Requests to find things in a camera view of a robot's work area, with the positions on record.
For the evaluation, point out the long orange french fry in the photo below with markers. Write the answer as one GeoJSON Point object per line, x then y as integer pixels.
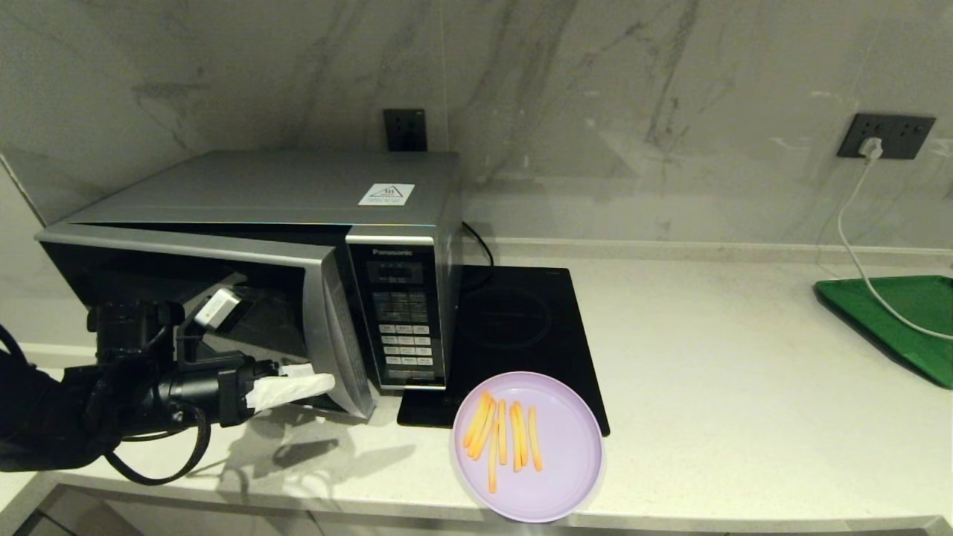
{"type": "Point", "coordinates": [493, 465]}

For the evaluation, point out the wide black wall socket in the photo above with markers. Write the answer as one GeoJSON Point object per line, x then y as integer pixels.
{"type": "Point", "coordinates": [908, 135]}

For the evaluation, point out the green plastic tray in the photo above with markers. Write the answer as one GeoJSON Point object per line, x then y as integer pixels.
{"type": "Point", "coordinates": [919, 298]}

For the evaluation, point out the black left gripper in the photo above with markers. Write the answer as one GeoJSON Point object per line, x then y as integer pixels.
{"type": "Point", "coordinates": [208, 391]}

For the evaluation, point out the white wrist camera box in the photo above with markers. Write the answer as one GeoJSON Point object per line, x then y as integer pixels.
{"type": "Point", "coordinates": [216, 309]}

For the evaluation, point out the cabinet front panel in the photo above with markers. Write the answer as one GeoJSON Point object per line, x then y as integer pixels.
{"type": "Point", "coordinates": [372, 527]}
{"type": "Point", "coordinates": [186, 521]}

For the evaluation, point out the white power plug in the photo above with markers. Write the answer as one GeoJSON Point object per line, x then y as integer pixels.
{"type": "Point", "coordinates": [870, 149]}

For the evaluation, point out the small black wall socket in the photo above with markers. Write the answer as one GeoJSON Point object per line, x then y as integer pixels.
{"type": "Point", "coordinates": [406, 130]}

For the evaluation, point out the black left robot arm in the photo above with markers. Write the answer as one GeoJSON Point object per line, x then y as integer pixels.
{"type": "Point", "coordinates": [67, 409]}

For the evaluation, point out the lilac round plate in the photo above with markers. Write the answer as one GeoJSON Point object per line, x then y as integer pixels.
{"type": "Point", "coordinates": [569, 447]}

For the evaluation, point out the white warning sticker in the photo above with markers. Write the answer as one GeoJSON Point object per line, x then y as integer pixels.
{"type": "Point", "coordinates": [386, 194]}

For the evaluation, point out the black glass microwave door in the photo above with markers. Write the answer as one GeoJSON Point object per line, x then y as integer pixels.
{"type": "Point", "coordinates": [149, 268]}

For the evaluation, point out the silver Panasonic microwave oven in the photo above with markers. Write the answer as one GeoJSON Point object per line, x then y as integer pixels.
{"type": "Point", "coordinates": [260, 186]}

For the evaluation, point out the black induction cooktop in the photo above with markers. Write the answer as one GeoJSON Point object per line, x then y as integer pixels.
{"type": "Point", "coordinates": [525, 327]}

